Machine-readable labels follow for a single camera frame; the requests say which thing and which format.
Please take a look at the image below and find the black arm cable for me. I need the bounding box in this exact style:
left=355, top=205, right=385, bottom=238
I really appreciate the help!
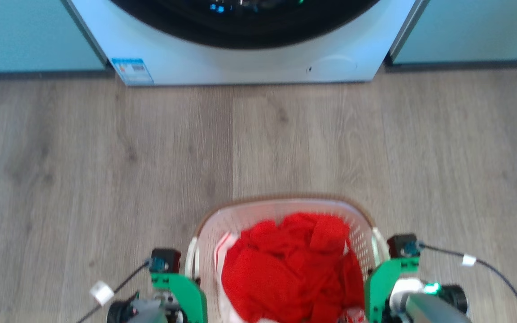
left=76, top=260, right=151, bottom=323
left=419, top=243, right=517, bottom=323

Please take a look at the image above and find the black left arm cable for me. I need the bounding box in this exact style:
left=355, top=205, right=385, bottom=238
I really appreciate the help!
left=76, top=260, right=151, bottom=323

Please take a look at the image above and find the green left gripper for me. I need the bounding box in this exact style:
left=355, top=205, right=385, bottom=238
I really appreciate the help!
left=150, top=272, right=208, bottom=323

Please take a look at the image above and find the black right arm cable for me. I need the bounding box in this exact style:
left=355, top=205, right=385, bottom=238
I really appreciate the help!
left=419, top=243, right=517, bottom=323

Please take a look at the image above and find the blue energy label sticker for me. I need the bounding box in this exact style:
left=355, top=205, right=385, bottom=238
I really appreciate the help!
left=111, top=58, right=155, bottom=86

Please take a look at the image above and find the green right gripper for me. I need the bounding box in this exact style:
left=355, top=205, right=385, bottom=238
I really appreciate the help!
left=365, top=257, right=420, bottom=323

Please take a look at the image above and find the white front-load washing machine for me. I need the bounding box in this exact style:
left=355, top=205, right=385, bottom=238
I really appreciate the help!
left=62, top=0, right=430, bottom=87

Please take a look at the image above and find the white cloth with red stripes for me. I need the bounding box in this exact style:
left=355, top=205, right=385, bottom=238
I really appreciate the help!
left=214, top=232, right=241, bottom=323

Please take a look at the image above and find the teal cabinet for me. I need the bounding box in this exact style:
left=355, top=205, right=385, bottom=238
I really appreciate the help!
left=389, top=0, right=517, bottom=66
left=0, top=0, right=107, bottom=74

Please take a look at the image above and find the black round washer door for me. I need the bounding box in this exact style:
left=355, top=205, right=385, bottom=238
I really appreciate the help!
left=108, top=0, right=382, bottom=50

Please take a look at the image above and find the red clothing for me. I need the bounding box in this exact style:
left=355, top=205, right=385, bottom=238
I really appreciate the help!
left=221, top=213, right=366, bottom=323

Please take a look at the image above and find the white plastic laundry basket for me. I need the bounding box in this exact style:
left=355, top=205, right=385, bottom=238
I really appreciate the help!
left=185, top=195, right=392, bottom=323

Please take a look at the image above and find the round white filter cover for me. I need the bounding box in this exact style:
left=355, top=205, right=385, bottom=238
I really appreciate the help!
left=305, top=55, right=358, bottom=80

